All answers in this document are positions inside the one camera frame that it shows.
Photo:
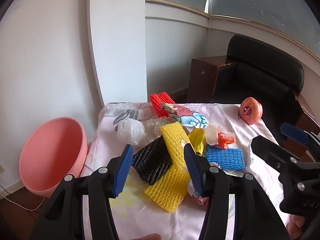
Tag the yellow foam net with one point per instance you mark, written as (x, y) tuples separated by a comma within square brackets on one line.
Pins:
[(167, 192)]

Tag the red foam net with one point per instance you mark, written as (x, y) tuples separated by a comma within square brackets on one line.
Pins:
[(158, 102)]

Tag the pink snack wrapper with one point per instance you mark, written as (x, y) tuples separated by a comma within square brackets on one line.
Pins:
[(192, 188)]

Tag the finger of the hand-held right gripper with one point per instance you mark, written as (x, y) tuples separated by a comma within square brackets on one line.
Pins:
[(293, 133), (270, 152)]

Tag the black leather chair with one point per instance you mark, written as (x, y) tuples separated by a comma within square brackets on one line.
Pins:
[(262, 75)]

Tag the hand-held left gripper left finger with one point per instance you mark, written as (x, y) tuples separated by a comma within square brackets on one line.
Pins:
[(123, 170)]

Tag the pink apple with sticker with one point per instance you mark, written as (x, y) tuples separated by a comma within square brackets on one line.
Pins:
[(252, 112)]

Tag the pink floral cloth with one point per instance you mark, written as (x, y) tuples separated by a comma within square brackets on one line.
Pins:
[(155, 217)]

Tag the yellow plastic bag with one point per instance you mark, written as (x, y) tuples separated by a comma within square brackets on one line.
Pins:
[(197, 140)]

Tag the blue foam net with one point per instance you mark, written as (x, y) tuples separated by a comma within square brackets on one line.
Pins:
[(225, 157)]

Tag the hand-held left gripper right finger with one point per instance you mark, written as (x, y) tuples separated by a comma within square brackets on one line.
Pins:
[(193, 170)]

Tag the brown wooden cabinet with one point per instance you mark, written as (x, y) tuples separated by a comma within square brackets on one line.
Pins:
[(200, 80)]

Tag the translucent white wrapper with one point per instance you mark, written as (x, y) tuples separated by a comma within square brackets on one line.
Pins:
[(212, 135)]

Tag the cartoon printed wrapper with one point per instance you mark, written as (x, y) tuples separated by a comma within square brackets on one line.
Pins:
[(190, 117)]

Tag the orange plastic wrapper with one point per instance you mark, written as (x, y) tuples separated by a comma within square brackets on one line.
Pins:
[(226, 140)]

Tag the brown wooden desk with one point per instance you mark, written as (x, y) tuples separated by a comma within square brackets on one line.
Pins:
[(307, 116)]

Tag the person's right hand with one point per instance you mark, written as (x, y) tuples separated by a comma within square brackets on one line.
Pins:
[(297, 226)]

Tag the white plastic bag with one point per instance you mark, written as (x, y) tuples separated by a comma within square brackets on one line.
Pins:
[(130, 131)]

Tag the pink plastic bucket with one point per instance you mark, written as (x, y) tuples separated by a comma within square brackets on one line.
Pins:
[(50, 155)]

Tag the black foam net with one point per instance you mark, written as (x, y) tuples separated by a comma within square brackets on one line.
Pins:
[(152, 162)]

